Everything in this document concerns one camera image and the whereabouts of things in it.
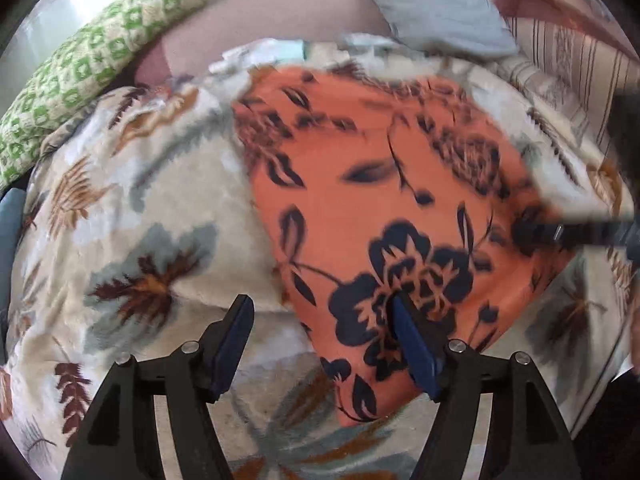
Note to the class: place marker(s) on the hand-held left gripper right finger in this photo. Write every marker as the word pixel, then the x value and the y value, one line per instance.
pixel 416 352

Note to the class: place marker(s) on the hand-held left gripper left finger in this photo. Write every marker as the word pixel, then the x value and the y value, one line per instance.
pixel 231 347

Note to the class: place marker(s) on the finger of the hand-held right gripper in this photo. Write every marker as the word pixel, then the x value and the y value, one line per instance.
pixel 565 234

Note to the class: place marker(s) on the orange floral cloth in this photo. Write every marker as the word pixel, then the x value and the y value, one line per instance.
pixel 400 185

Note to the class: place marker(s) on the floral fleece blanket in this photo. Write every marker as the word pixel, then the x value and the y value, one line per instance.
pixel 150 210

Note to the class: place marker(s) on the striped beige cloth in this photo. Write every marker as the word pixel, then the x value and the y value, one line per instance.
pixel 575 55

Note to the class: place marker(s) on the light blue cloth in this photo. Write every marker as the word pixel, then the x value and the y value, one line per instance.
pixel 10 230

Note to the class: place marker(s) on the grey pillow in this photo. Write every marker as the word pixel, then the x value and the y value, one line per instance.
pixel 440 5

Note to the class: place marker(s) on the small white and teal garment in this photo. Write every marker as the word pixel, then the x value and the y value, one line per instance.
pixel 275 51

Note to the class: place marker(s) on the green patterned cushion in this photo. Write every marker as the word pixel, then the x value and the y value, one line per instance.
pixel 90 55

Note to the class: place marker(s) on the pink bed sheet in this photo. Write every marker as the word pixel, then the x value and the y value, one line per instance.
pixel 280 5

